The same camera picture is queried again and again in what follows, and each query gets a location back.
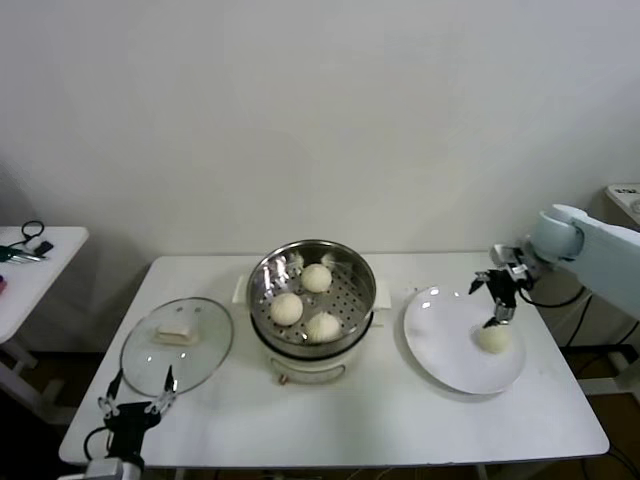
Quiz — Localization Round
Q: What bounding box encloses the white round plate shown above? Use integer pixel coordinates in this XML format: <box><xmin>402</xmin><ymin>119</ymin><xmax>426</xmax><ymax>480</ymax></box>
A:
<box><xmin>403</xmin><ymin>285</ymin><xmax>527</xmax><ymax>396</ymax></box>

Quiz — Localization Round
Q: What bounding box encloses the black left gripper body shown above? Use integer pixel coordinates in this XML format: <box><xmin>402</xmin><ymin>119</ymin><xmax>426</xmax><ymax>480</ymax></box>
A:
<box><xmin>106</xmin><ymin>402</ymin><xmax>161</xmax><ymax>459</ymax></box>

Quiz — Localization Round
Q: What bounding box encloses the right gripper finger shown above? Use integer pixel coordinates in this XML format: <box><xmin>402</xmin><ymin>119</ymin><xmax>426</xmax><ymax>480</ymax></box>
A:
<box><xmin>467</xmin><ymin>271</ymin><xmax>493</xmax><ymax>297</ymax></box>
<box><xmin>481</xmin><ymin>299</ymin><xmax>515</xmax><ymax>330</ymax></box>

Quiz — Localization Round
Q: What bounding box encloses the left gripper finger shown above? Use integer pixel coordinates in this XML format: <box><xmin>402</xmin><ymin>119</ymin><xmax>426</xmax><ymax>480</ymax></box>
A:
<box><xmin>97</xmin><ymin>368</ymin><xmax>124</xmax><ymax>418</ymax></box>
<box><xmin>146</xmin><ymin>364</ymin><xmax>177</xmax><ymax>415</ymax></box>

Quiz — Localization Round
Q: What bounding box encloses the white side table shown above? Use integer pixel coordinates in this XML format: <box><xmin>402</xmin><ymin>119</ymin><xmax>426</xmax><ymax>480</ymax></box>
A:
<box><xmin>0</xmin><ymin>225</ymin><xmax>91</xmax><ymax>426</ymax></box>

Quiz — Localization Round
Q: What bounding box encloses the white steamed baozi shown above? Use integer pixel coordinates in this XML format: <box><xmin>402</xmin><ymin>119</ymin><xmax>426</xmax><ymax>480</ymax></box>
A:
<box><xmin>270</xmin><ymin>293</ymin><xmax>304</xmax><ymax>326</ymax></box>
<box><xmin>477</xmin><ymin>323</ymin><xmax>512</xmax><ymax>355</ymax></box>
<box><xmin>300</xmin><ymin>263</ymin><xmax>333</xmax><ymax>294</ymax></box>
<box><xmin>304</xmin><ymin>312</ymin><xmax>343</xmax><ymax>344</ymax></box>

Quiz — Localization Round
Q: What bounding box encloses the white cabinet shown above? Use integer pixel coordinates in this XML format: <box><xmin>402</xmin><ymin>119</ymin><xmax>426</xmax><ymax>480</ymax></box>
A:
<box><xmin>604</xmin><ymin>183</ymin><xmax>640</xmax><ymax>226</ymax></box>

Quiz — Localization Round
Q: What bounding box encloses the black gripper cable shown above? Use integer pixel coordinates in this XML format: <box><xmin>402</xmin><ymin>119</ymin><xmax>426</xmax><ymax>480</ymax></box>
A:
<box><xmin>519</xmin><ymin>283</ymin><xmax>594</xmax><ymax>308</ymax></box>
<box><xmin>83</xmin><ymin>424</ymin><xmax>114</xmax><ymax>462</ymax></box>

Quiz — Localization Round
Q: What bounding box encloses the glass lid with beige handle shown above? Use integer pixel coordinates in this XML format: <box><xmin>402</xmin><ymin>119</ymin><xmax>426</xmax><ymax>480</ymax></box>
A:
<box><xmin>119</xmin><ymin>296</ymin><xmax>236</xmax><ymax>394</ymax></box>

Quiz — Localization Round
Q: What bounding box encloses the stainless steel steamer basket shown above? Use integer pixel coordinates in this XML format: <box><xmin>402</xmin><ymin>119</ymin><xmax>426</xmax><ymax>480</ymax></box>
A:
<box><xmin>247</xmin><ymin>239</ymin><xmax>379</xmax><ymax>351</ymax></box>

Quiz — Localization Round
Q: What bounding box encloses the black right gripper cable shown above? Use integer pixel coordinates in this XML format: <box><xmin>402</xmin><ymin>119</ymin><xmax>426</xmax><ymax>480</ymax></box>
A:
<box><xmin>519</xmin><ymin>283</ymin><xmax>594</xmax><ymax>308</ymax></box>

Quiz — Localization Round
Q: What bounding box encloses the white electric cooker base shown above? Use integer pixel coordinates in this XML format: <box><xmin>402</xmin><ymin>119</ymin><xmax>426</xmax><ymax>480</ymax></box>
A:
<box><xmin>232</xmin><ymin>273</ymin><xmax>394</xmax><ymax>387</ymax></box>

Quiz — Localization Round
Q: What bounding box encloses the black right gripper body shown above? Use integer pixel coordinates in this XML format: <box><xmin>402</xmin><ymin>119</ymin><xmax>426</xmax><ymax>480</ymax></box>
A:
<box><xmin>488</xmin><ymin>269</ymin><xmax>519</xmax><ymax>306</ymax></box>

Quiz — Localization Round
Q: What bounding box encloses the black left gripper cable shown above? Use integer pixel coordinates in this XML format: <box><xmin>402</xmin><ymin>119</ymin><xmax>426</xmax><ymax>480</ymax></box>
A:
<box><xmin>83</xmin><ymin>424</ymin><xmax>114</xmax><ymax>462</ymax></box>

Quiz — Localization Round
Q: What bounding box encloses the white furniture base frame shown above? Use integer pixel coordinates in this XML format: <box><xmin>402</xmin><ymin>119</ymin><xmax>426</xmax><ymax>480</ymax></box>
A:
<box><xmin>558</xmin><ymin>344</ymin><xmax>640</xmax><ymax>397</ymax></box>

